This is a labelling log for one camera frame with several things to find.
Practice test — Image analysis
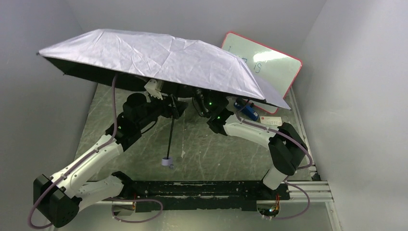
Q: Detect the red framed whiteboard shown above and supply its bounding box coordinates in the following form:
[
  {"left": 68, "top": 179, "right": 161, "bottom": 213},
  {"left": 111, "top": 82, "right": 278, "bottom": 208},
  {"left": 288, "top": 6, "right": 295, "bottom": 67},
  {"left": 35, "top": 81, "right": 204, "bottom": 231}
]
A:
[{"left": 221, "top": 32, "right": 303, "bottom": 114}]

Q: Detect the lilac left arm cable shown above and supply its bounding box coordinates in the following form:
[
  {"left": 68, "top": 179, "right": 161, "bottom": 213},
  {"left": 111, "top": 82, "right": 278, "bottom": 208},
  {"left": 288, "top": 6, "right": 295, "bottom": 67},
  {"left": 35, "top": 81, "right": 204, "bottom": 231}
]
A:
[{"left": 26, "top": 75, "right": 118, "bottom": 230}]

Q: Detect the lilac and black folding umbrella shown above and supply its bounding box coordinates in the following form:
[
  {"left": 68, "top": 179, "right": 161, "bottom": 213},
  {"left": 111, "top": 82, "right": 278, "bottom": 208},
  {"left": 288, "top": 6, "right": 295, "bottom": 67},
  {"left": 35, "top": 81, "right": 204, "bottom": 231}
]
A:
[{"left": 36, "top": 28, "right": 291, "bottom": 169}]

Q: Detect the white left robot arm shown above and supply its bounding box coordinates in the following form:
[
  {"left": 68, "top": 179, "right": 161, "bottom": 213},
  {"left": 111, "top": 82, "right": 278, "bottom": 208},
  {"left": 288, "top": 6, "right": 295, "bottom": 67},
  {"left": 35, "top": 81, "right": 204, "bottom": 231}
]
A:
[{"left": 30, "top": 93, "right": 188, "bottom": 228}]

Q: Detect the blue whiteboard eraser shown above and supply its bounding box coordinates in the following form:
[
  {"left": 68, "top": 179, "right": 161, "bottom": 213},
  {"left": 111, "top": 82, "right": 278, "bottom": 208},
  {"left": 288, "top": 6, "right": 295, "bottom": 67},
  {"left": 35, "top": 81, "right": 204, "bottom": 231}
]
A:
[{"left": 234, "top": 98, "right": 259, "bottom": 121}]

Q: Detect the white paper box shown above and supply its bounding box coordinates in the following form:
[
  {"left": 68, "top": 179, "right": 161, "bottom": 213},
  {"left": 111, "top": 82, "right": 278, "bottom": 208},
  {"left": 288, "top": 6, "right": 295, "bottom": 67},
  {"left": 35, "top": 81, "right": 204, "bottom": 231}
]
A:
[{"left": 260, "top": 116, "right": 283, "bottom": 126}]

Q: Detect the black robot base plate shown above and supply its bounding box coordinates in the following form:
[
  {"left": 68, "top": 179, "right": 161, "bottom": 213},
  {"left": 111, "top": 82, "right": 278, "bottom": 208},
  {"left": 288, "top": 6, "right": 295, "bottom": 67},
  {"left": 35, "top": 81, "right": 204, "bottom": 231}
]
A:
[{"left": 112, "top": 171, "right": 290, "bottom": 212}]

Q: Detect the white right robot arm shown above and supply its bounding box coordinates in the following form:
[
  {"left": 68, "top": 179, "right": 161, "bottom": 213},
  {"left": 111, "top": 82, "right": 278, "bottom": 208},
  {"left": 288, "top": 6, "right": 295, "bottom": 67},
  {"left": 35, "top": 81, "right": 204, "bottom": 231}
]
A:
[{"left": 192, "top": 89, "right": 312, "bottom": 190}]

